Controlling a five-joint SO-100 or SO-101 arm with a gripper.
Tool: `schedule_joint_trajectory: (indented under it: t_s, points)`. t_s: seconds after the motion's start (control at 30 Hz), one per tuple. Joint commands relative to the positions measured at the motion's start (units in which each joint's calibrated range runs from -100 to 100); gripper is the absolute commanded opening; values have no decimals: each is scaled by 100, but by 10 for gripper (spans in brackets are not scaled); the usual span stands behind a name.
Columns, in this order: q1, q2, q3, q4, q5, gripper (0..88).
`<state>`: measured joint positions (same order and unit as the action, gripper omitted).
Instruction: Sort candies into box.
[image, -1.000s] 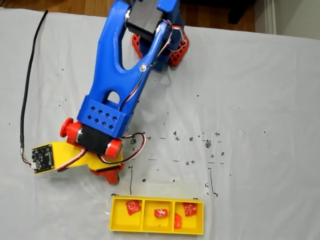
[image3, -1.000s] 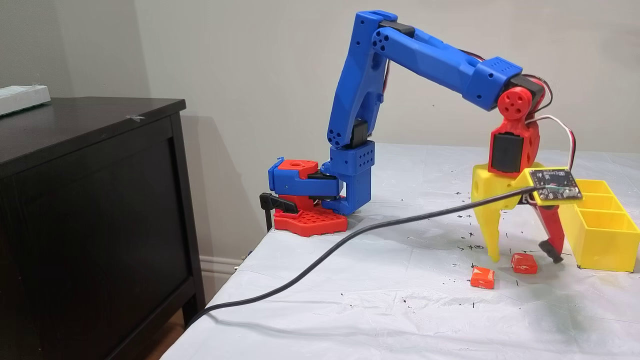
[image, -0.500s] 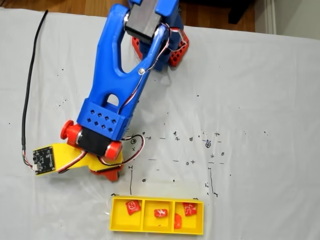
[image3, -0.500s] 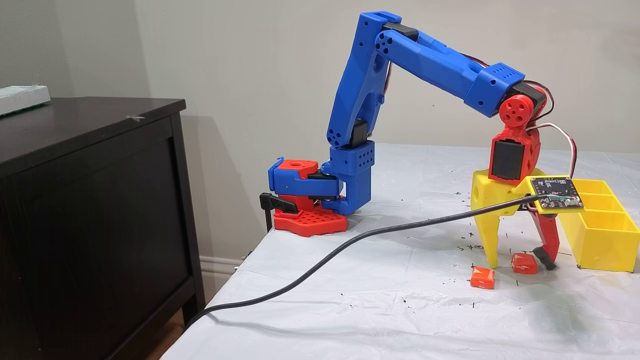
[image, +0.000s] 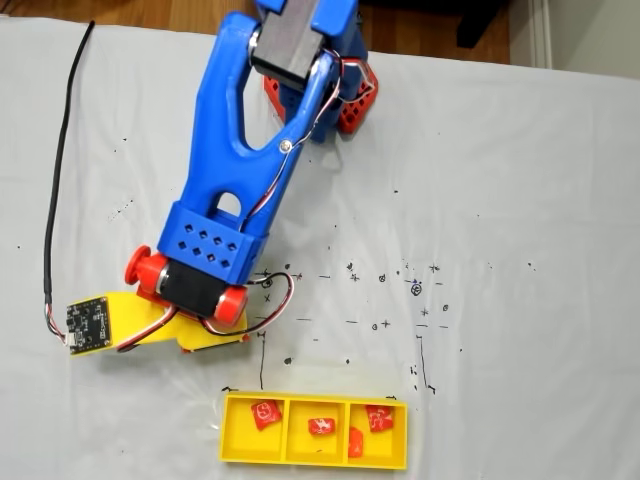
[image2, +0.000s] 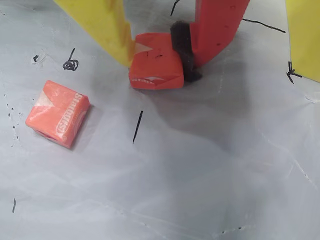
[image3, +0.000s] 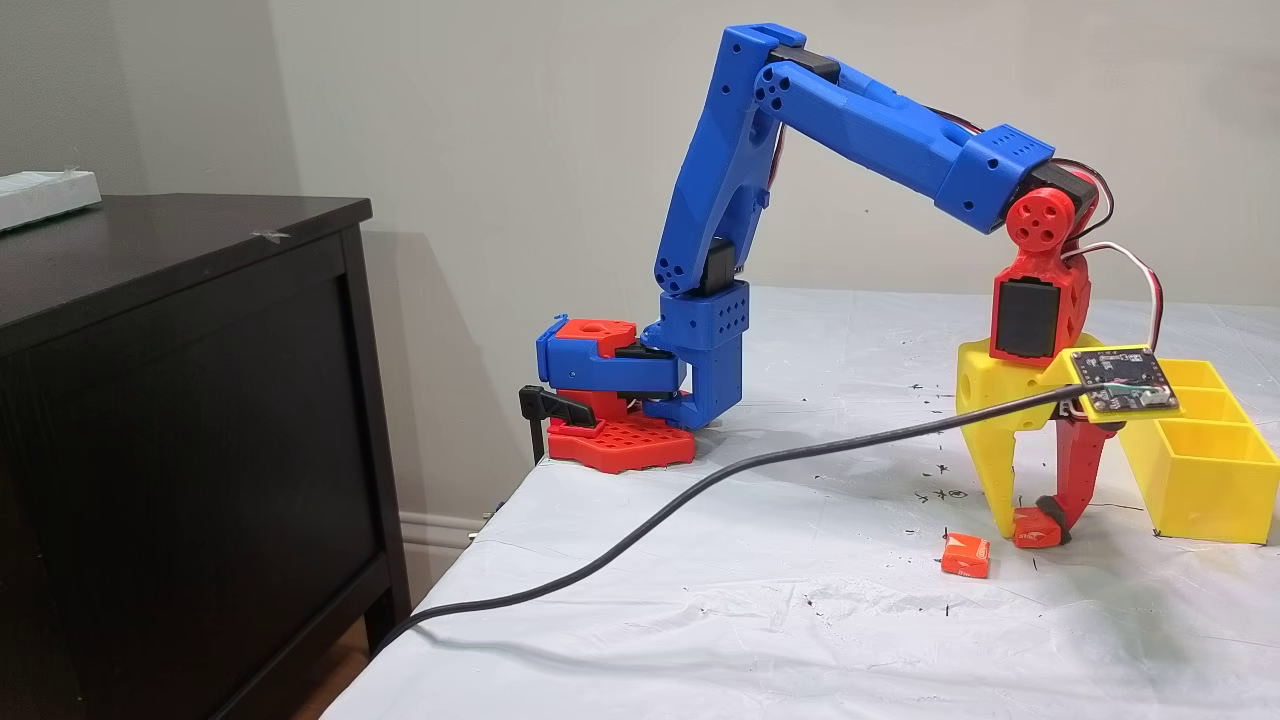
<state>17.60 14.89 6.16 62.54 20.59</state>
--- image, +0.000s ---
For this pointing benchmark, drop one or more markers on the red candy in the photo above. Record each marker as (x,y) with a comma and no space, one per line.
(380,418)
(265,414)
(321,425)

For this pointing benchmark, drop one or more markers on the orange candy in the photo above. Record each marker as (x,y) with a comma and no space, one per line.
(356,444)

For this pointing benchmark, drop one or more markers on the yellow three-compartment box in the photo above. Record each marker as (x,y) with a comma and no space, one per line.
(235,450)

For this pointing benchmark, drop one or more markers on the white plastic table cover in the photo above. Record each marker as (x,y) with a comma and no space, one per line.
(500,250)

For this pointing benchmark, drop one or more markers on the camera board on yellow mount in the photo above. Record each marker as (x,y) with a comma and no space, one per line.
(89,325)

